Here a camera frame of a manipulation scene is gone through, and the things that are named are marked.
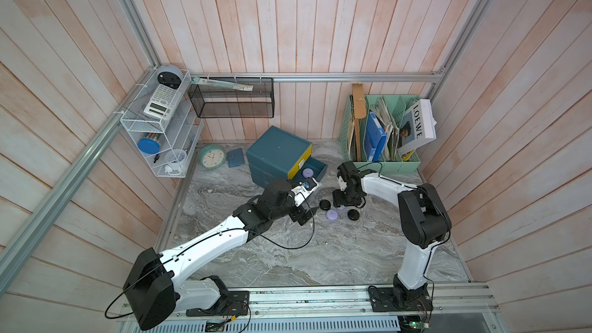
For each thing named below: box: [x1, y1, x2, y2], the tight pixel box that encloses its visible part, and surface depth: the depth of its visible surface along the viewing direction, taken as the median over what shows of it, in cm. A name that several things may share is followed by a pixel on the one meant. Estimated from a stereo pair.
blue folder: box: [363, 111, 387, 163], surface depth 100 cm
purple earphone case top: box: [302, 168, 314, 179], surface depth 97 cm
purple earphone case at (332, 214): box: [326, 208, 339, 221], surface depth 95 cm
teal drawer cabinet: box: [245, 125, 313, 189], surface depth 90 cm
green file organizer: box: [339, 94, 421, 175], surface depth 103 cm
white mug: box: [164, 148, 188, 175], surface depth 93 cm
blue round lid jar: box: [137, 137, 162, 155], surface depth 79 cm
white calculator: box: [143, 84, 182, 122], surface depth 79 cm
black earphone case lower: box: [346, 208, 360, 221], surface depth 95 cm
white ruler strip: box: [191, 77, 254, 91], surface depth 93 cm
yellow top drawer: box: [287, 143, 313, 180], surface depth 88 cm
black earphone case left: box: [319, 198, 331, 211], surface depth 99 cm
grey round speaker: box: [156, 64, 183, 90], surface depth 84 cm
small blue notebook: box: [226, 147, 246, 169], surface depth 113 cm
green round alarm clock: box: [198, 143, 226, 170], surface depth 106 cm
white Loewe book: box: [397, 98, 438, 155], surface depth 92 cm
